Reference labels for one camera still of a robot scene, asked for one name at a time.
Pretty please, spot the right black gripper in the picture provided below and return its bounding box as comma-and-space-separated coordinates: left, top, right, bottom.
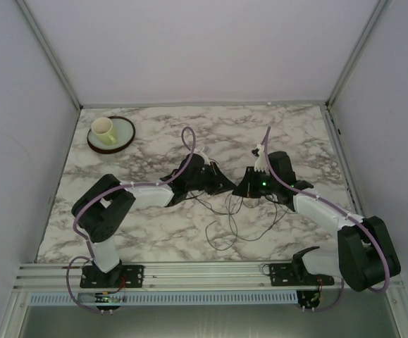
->
231, 166, 278, 199

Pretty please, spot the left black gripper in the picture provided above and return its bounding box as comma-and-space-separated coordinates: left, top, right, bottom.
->
187, 162, 236, 196

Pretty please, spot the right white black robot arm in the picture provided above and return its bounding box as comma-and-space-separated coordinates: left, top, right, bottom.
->
233, 148, 401, 292

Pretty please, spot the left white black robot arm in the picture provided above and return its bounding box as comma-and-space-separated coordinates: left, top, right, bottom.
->
71, 154, 235, 277

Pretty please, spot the white plate with dark rim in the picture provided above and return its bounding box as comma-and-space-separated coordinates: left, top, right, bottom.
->
87, 116, 136, 154

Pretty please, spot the yellow-green mug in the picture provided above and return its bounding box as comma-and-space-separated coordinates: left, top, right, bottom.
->
91, 118, 117, 145

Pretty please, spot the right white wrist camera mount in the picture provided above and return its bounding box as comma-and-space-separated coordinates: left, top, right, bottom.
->
252, 144, 268, 173

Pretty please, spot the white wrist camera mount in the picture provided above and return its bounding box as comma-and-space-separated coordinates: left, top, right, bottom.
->
252, 144, 268, 173
198, 146, 212, 165

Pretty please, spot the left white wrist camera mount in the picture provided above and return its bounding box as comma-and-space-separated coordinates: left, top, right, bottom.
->
198, 146, 212, 165

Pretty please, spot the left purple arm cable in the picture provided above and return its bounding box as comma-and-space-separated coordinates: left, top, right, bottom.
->
64, 126, 197, 314

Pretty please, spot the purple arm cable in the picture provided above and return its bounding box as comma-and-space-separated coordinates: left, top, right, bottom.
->
64, 126, 197, 314
261, 126, 391, 313

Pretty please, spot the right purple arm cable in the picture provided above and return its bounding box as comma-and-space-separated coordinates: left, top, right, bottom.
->
261, 126, 391, 313

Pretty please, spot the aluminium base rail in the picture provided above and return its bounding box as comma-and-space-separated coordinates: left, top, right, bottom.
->
15, 258, 402, 293

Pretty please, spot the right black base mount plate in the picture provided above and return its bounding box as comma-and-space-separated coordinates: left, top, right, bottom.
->
268, 263, 335, 287

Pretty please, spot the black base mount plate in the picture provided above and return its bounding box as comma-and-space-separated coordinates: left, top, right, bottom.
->
268, 263, 335, 287
80, 263, 144, 289

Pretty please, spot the blue slotted cable duct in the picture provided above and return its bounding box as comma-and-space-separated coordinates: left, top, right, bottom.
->
29, 290, 298, 307

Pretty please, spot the right aluminium frame post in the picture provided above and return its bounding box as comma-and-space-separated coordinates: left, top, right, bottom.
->
326, 0, 392, 111

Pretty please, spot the aluminium frame post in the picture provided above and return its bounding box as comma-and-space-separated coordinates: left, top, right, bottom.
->
326, 0, 392, 111
14, 0, 82, 112

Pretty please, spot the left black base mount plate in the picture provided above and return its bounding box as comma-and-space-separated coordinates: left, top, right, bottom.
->
80, 263, 144, 289

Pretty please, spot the left aluminium frame post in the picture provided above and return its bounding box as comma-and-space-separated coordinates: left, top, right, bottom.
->
14, 0, 82, 112

